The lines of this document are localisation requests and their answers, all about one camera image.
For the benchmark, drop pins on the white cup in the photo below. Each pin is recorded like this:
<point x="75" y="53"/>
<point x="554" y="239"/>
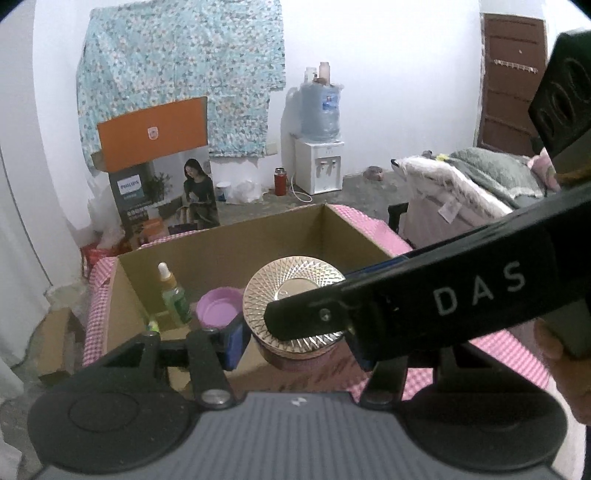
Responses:
<point x="223" y="190"/>

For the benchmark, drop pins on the brown wooden door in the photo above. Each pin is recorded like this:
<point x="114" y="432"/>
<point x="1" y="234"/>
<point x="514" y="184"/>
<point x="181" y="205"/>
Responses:
<point x="508" y="92"/>

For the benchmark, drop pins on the pink plush toy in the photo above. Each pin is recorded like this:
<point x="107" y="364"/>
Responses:
<point x="545" y="168"/>

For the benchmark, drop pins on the floral wall cloth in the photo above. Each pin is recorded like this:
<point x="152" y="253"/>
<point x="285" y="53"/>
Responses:
<point x="184" y="60"/>

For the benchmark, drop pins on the white plastic bag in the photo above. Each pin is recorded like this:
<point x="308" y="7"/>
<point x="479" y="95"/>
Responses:
<point x="244" y="191"/>

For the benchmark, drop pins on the white water dispenser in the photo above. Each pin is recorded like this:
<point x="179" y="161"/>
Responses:
<point x="318" y="166"/>

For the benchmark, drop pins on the brown cardboard box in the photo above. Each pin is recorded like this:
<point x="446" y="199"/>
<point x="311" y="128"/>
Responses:
<point x="258" y="244"/>

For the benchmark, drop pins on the person's right hand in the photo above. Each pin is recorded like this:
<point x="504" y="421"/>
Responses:
<point x="570" y="383"/>

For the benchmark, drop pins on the grey blanket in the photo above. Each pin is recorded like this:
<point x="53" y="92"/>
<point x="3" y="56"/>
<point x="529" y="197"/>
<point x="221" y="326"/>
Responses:
<point x="496" y="173"/>

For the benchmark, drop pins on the white small bottle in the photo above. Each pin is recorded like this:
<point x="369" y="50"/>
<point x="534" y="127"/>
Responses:
<point x="310" y="74"/>

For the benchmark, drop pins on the small green tube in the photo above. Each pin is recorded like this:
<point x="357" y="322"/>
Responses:
<point x="153" y="327"/>

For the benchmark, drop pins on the pink small bottle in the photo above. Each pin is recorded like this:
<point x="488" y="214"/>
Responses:
<point x="324" y="71"/>

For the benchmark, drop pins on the black chair frame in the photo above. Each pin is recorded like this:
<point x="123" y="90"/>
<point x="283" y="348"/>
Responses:
<point x="397" y="217"/>

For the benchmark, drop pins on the clear plastic bag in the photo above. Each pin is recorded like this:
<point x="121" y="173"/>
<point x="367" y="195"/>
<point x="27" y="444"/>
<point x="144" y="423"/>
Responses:
<point x="106" y="221"/>

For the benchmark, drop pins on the orange printed appliance box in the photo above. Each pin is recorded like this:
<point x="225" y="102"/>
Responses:
<point x="157" y="180"/>

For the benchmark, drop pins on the jar with gold patterned lid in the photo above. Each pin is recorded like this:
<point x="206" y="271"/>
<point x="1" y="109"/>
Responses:
<point x="286" y="277"/>

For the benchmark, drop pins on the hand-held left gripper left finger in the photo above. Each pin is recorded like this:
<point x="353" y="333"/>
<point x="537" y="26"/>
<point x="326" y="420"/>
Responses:
<point x="236" y="344"/>

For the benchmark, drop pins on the red thermos bottle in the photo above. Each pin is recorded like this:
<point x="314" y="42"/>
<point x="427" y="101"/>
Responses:
<point x="279" y="182"/>

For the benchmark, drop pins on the small purple bowl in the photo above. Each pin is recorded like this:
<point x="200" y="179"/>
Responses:
<point x="217" y="307"/>

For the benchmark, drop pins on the red plastic bag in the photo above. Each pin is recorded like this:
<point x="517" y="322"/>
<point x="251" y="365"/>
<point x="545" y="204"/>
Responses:
<point x="94" y="256"/>

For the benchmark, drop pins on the white wall socket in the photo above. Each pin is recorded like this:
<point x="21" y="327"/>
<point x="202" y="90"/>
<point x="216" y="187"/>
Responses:
<point x="272" y="148"/>

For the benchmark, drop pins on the white curtain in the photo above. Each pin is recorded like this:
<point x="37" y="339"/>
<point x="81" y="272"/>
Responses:
<point x="18" y="230"/>

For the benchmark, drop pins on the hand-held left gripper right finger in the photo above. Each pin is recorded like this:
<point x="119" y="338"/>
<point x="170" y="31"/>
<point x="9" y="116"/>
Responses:
<point x="383" y="383"/>

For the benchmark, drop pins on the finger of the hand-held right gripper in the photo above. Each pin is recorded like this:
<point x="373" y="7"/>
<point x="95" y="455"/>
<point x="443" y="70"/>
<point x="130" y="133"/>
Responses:
<point x="304" y="314"/>

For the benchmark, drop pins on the green dropper bottle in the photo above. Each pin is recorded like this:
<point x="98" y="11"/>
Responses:
<point x="176" y="302"/>

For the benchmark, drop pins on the door hook rack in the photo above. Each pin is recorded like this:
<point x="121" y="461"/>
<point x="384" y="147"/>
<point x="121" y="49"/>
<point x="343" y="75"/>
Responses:
<point x="515" y="65"/>

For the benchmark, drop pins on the flat cardboard piece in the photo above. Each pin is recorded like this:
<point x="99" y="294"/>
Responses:
<point x="53" y="341"/>

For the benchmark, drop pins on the pink checked cloth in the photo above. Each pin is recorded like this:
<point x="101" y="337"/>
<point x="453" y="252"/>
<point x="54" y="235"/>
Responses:
<point x="508" y="350"/>

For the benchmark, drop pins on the blue water jug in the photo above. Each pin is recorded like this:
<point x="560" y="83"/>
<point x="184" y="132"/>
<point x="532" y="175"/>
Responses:
<point x="320" y="110"/>

